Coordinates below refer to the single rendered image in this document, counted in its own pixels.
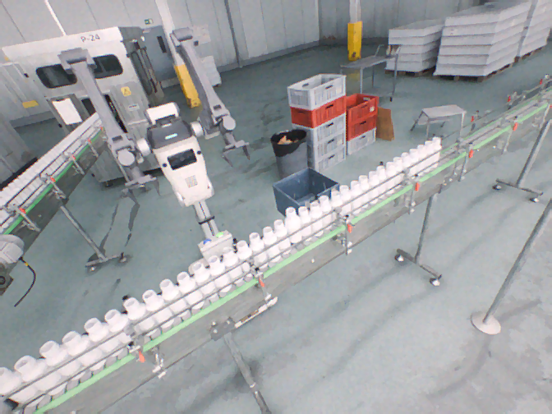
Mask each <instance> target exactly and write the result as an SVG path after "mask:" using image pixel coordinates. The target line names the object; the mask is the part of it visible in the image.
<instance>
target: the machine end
mask: <svg viewBox="0 0 552 414"><path fill-rule="evenodd" d="M141 37H143V33H142V30H141V27H140V26H127V27H114V28H110V29H105V30H97V31H93V32H88V33H83V34H74V35H70V36H68V35H66V36H61V37H57V38H52V39H44V40H40V41H34V42H30V43H25V44H18V45H12V46H8V47H3V48H1V49H2V51H4V53H5V54H6V55H7V58H8V59H9V60H12V61H15V60H18V61H19V64H20V65H21V67H22V68H23V70H24V71H25V73H24V75H25V77H29V78H30V80H31V82H32V83H33V85H34V87H35V88H36V89H37V90H38V92H39V93H40V95H41V96H42V98H43V100H44V102H45V103H47V105H48V107H49V108H50V110H51V111H52V113H53V115H54V117H56V118H57V120H58V122H59V123H60V124H58V125H59V126H60V128H61V127H62V128H63V130H64V131H65V132H66V134H67V135H69V134H71V133H72V132H73V131H74V130H75V129H77V127H79V126H81V124H83V122H86V120H88V119H89V118H90V117H91V116H93V115H94V114H95V113H96V110H95V108H94V105H93V104H92V102H91V100H90V97H88V95H87V93H86V91H85V88H84V86H83V85H82V83H81V81H80V79H79V77H77V76H76V74H75V73H71V74H68V73H67V72H66V71H65V70H64V68H63V65H62V64H61V62H60V60H59V58H58V57H57V56H56V55H60V54H61V51H62V50H67V49H68V50H70V48H71V49H75V48H82V50H83V49H88V51H89V53H90V55H91V57H92V59H93V61H94V64H95V66H97V68H93V69H94V71H93V73H94V76H95V79H96V81H97V84H98V86H99V88H100V91H101V93H102V95H103V97H104V99H106V101H107V102H108V104H110V102H111V103H113V104H114V105H113V107H114V106H115V109H116V110H117V113H118V115H119V117H120V118H121V119H122V121H123V123H124V124H123V126H122V130H123V131H124V132H125V134H127V133H131V136H132V138H133V140H134V141H136V140H139V139H142V138H145V137H146V135H147V128H148V127H151V125H149V123H148V121H147V119H146V116H145V114H144V111H145V110H146V111H147V110H148V109H152V108H157V107H159V106H160V104H161V105H165V104H168V102H167V100H168V96H167V95H163V91H162V86H161V85H160V84H159V81H158V77H157V76H156V73H155V71H154V67H153V65H152V62H151V61H150V58H149V56H148V53H147V52H146V50H147V48H146V47H145V45H144V42H143V40H142V38H141ZM66 97H70V100H71V101H72V102H73V103H74V105H75V107H76V109H77V111H78V112H79V114H80V117H81V118H82V120H83V122H77V123H73V124H68V125H66V124H65V122H64V121H63V120H62V117H61V115H60V114H59V112H57V110H56V108H55V107H54V106H53V104H52V101H51V100H55V99H61V98H66ZM146 138H147V137H146ZM142 158H143V160H144V161H143V162H141V163H139V164H140V167H141V169H142V171H143V172H144V171H146V170H150V169H154V168H161V166H160V164H159V162H158V160H157V159H156V157H155V155H154V153H152V154H150V155H147V156H145V157H144V156H143V157H142ZM90 171H91V172H92V173H91V175H92V176H93V177H95V178H96V179H97V180H98V181H99V183H100V182H106V183H107V184H106V185H105V187H110V186H111V185H112V183H108V181H110V180H113V179H117V178H120V177H124V176H123V173H122V171H121V169H120V168H119V166H118V165H117V162H115V161H114V159H113V157H112V155H111V154H110V151H109V149H108V147H106V148H105V150H104V151H103V153H102V154H101V155H100V157H99V158H98V160H96V161H95V162H94V164H93V165H92V167H91V168H90Z"/></svg>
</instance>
